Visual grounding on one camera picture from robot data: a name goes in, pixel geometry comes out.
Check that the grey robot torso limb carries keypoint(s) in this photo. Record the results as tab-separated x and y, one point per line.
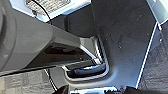
30	43

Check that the white box blue middle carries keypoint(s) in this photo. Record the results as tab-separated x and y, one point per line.
50	5

